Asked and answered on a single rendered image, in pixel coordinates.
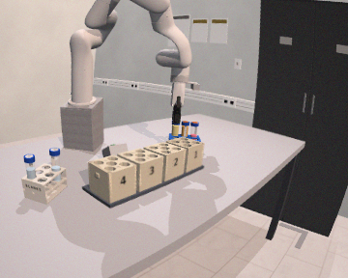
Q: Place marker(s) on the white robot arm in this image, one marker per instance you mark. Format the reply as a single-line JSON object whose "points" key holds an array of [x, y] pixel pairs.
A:
{"points": [[100, 16]]}

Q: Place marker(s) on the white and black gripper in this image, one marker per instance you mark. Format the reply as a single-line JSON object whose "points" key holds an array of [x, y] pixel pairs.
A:
{"points": [[178, 90]]}

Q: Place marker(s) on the beige bucket adapter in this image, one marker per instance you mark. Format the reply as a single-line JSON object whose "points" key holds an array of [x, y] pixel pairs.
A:
{"points": [[149, 172], [112, 185], [173, 159], [194, 151]]}

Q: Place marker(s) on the beige tube rack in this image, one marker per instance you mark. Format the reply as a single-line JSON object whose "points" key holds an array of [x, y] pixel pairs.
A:
{"points": [[44, 192]]}

